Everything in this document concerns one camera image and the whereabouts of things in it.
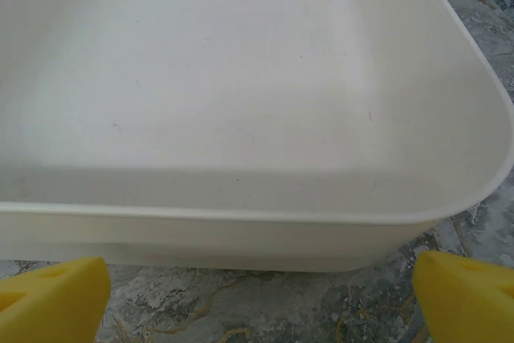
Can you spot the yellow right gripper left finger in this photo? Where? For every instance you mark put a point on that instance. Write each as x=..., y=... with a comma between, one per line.
x=52, y=303

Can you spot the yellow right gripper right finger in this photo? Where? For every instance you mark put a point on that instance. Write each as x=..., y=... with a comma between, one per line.
x=470, y=303

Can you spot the white plastic tray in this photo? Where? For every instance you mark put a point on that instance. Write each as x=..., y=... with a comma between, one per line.
x=241, y=98

